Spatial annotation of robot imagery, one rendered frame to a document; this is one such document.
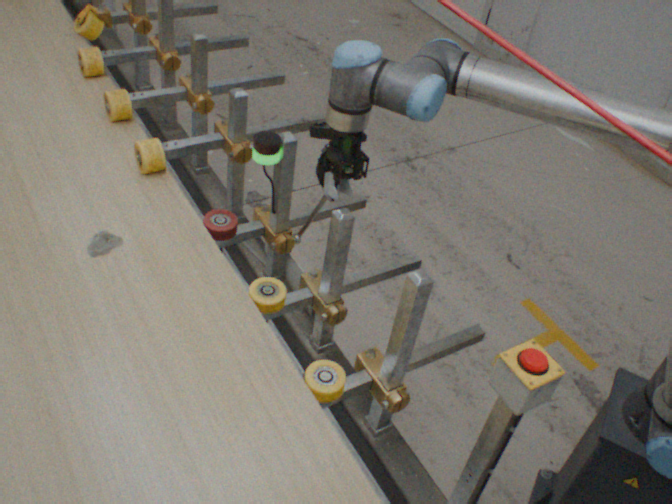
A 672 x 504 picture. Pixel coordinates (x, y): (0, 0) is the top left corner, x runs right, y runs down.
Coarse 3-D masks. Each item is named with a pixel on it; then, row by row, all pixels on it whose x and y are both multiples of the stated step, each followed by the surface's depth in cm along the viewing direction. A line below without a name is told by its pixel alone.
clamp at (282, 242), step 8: (256, 208) 172; (256, 216) 171; (264, 216) 170; (264, 224) 168; (264, 232) 169; (272, 232) 166; (280, 232) 166; (288, 232) 167; (272, 240) 166; (280, 240) 165; (288, 240) 165; (272, 248) 166; (280, 248) 166; (288, 248) 167
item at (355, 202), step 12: (324, 204) 178; (336, 204) 179; (348, 204) 180; (360, 204) 182; (300, 216) 173; (324, 216) 178; (240, 228) 167; (252, 228) 167; (228, 240) 165; (240, 240) 167
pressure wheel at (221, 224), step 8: (208, 216) 161; (216, 216) 162; (224, 216) 162; (232, 216) 162; (208, 224) 159; (216, 224) 160; (224, 224) 160; (232, 224) 160; (216, 232) 159; (224, 232) 159; (232, 232) 161; (216, 240) 160; (224, 240) 161
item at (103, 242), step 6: (96, 234) 151; (102, 234) 151; (108, 234) 152; (90, 240) 151; (96, 240) 148; (102, 240) 149; (108, 240) 150; (114, 240) 150; (120, 240) 152; (90, 246) 148; (96, 246) 148; (102, 246) 149; (108, 246) 149; (114, 246) 150; (90, 252) 147; (96, 252) 147; (102, 252) 148; (108, 252) 148
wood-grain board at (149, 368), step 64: (0, 0) 228; (0, 64) 199; (64, 64) 204; (0, 128) 176; (64, 128) 180; (128, 128) 184; (0, 192) 158; (64, 192) 161; (128, 192) 165; (0, 256) 144; (64, 256) 146; (128, 256) 149; (192, 256) 152; (0, 320) 132; (64, 320) 134; (128, 320) 136; (192, 320) 138; (256, 320) 141; (0, 384) 121; (64, 384) 123; (128, 384) 125; (192, 384) 127; (256, 384) 129; (0, 448) 113; (64, 448) 114; (128, 448) 116; (192, 448) 117; (256, 448) 119; (320, 448) 121
